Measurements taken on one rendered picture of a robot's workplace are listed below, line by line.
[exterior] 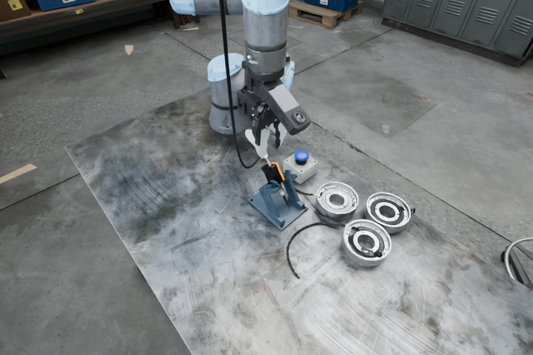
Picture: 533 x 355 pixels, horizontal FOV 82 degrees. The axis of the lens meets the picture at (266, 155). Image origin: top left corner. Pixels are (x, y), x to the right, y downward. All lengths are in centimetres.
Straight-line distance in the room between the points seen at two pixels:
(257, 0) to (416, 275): 64
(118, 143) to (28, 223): 119
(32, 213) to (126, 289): 81
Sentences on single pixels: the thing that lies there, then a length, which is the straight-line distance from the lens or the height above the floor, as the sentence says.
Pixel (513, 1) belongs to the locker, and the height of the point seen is 56.
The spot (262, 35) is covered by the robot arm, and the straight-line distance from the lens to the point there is 54.
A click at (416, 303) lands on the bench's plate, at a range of 77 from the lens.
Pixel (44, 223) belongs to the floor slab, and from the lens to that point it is 216.
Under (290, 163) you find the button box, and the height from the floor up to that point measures 84.
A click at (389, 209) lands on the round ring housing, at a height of 82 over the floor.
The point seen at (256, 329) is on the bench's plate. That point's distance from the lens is 69.
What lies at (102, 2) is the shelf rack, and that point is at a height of 45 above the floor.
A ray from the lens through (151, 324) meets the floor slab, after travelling 161.
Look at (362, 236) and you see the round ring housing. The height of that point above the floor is 82.
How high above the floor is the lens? 145
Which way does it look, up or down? 43 degrees down
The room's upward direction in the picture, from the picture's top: straight up
